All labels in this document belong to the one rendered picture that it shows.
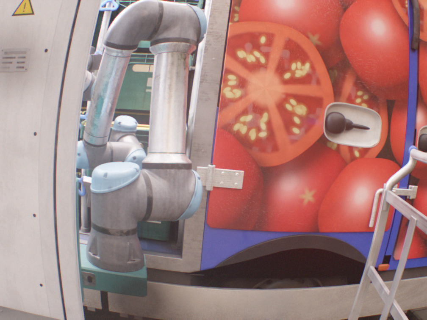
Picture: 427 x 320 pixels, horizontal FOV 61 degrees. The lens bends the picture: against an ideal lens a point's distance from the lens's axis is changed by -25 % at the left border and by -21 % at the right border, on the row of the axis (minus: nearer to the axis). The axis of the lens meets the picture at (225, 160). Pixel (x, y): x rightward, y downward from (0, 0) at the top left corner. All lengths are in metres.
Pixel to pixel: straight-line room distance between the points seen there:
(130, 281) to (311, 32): 1.22
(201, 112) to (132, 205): 0.79
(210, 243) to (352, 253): 0.64
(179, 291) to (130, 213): 0.94
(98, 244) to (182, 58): 0.47
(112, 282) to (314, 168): 1.05
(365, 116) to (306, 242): 0.59
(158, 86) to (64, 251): 0.45
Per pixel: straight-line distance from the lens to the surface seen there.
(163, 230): 1.93
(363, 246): 1.96
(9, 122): 0.84
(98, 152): 1.13
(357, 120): 1.84
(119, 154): 1.16
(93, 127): 1.10
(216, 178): 1.68
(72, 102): 0.79
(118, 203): 0.93
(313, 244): 1.84
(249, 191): 1.72
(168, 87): 1.01
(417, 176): 2.01
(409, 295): 2.29
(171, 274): 1.83
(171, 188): 0.98
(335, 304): 2.05
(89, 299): 1.94
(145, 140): 1.56
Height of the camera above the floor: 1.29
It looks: 8 degrees down
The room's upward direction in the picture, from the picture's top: 6 degrees clockwise
